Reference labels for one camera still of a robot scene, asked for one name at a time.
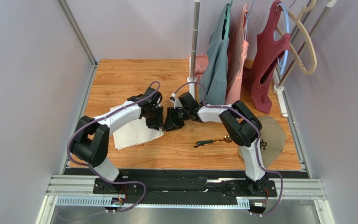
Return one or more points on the tan baseball cap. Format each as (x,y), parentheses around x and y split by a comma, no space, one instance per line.
(272,141)

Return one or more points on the salmon pink hanging shirt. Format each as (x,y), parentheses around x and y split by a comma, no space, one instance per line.
(237,54)

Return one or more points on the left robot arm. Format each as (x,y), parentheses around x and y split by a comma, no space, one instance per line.
(90,142)

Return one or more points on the dark red tank top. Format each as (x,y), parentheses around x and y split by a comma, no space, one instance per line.
(258,81)

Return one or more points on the teal hanger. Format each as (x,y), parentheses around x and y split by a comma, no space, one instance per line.
(227,20)

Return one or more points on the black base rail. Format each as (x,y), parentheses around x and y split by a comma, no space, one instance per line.
(184,187)

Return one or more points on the grey-blue hanging shirt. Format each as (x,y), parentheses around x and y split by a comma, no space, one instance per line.
(214,78)

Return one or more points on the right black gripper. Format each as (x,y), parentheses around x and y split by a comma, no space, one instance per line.
(173,118)

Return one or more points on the pink cloth on table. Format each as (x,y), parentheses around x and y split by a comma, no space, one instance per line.
(201,64)

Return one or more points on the gold utensil dark handle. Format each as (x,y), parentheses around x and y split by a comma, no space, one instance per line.
(207,142)

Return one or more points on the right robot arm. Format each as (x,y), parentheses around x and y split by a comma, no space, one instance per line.
(241,124)

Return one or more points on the aluminium frame post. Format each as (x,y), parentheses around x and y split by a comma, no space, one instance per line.
(65,8)

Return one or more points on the light blue hanger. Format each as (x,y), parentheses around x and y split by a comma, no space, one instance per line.
(285,38)

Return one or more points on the white cloth napkin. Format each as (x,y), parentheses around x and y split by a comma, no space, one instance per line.
(134,133)

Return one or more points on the metal clothes rack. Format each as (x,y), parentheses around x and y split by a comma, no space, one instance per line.
(279,76)

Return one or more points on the gold fork green handle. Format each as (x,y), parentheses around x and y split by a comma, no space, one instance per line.
(226,139)

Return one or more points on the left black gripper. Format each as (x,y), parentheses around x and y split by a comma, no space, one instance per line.
(159,122)

